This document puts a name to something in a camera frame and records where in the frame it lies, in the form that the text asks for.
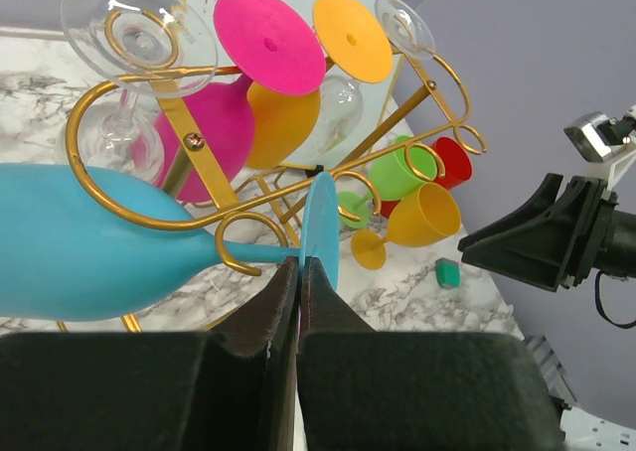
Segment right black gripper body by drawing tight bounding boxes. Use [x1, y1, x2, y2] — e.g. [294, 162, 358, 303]
[560, 176, 617, 289]

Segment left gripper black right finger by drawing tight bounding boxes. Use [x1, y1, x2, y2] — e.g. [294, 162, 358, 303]
[297, 258, 564, 450]

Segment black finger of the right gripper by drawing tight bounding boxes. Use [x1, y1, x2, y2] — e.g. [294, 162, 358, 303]
[458, 173, 571, 292]

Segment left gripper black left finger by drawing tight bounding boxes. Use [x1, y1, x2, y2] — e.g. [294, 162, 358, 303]
[1, 257, 299, 450]

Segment yellow wine glass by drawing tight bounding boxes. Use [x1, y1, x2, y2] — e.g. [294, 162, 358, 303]
[350, 183, 461, 270]

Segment red wine glass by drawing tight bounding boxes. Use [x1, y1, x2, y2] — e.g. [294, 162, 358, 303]
[381, 137, 473, 218]

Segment green wine glass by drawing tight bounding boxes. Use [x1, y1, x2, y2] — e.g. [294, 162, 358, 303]
[338, 142, 438, 228]

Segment blue wine glass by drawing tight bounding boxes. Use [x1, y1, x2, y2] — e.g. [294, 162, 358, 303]
[1, 163, 339, 322]

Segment clear wine glass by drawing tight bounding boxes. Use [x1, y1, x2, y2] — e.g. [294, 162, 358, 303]
[61, 0, 218, 183]
[300, 0, 437, 159]

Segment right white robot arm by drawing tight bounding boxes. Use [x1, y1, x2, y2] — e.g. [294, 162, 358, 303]
[458, 173, 635, 330]

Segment back orange wine glass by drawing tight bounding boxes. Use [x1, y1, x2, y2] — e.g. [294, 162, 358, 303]
[244, 0, 395, 170]

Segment pink wine glass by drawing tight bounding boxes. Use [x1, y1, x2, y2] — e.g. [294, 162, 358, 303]
[128, 0, 327, 205]

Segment teal green cube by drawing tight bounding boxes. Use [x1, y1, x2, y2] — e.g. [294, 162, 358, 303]
[435, 257, 461, 289]

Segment gold framed whiteboard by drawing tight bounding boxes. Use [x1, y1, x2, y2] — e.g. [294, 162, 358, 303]
[186, 0, 402, 169]

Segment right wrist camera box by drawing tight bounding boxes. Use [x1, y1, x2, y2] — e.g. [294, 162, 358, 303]
[563, 105, 635, 190]

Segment gold wire glass rack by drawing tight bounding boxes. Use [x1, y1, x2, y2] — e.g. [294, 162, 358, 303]
[57, 8, 488, 334]

